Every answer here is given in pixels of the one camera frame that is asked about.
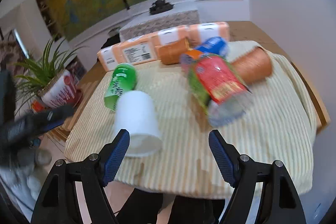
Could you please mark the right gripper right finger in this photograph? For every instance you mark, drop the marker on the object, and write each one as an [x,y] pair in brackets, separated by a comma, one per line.
[279,201]

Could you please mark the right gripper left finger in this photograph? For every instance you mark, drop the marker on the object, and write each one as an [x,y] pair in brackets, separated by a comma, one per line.
[57,201]

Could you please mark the white ceramic cup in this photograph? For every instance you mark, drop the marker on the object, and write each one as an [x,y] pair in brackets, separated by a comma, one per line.
[135,113]

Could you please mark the orange paper cup right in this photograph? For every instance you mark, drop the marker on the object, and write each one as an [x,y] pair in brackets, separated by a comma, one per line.
[253,66]

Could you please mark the orange paper cup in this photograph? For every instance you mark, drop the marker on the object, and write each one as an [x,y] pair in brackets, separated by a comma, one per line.
[253,66]
[170,53]

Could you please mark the orange paper cup left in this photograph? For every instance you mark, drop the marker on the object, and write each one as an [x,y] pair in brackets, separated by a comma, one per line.
[170,53]

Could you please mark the potted spider plant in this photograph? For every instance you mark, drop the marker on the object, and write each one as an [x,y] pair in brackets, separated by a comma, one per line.
[41,72]

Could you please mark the red white flower pot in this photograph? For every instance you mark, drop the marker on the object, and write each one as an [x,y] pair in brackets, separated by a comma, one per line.
[61,90]

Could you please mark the striped yellow tablecloth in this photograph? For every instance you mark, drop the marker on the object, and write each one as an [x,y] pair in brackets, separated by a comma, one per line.
[281,124]

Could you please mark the orange tissue pack far left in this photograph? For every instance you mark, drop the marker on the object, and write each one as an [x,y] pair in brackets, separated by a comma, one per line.
[110,57]

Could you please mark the orange tissue pack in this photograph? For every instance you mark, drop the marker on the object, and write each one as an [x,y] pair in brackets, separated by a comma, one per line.
[169,35]
[199,33]
[110,57]

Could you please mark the green tea bottle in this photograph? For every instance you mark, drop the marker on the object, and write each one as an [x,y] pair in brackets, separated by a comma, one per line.
[124,79]

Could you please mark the red green label bottle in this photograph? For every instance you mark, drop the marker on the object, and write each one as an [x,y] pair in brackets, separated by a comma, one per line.
[221,93]

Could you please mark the dark bag on floor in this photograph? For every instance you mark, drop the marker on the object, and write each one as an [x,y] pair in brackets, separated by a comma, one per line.
[113,37]

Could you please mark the orange tissue pack barcode label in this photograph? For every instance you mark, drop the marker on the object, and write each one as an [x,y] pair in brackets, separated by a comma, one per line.
[138,50]

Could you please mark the blue orange soda bottle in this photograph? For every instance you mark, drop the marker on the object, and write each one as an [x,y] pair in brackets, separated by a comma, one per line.
[215,45]

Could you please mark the wooden table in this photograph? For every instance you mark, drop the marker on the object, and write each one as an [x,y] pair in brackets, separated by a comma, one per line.
[239,31]

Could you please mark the orange tissue pack far right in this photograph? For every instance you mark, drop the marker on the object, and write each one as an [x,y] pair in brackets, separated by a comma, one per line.
[199,33]

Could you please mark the black teapot set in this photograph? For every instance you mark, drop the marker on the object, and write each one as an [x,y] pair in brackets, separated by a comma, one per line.
[160,6]

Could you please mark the patterned cloth side table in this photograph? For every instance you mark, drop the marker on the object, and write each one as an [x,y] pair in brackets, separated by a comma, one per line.
[144,25]

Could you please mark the wooden wall shelf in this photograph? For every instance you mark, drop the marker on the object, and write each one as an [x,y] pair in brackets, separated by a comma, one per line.
[50,19]

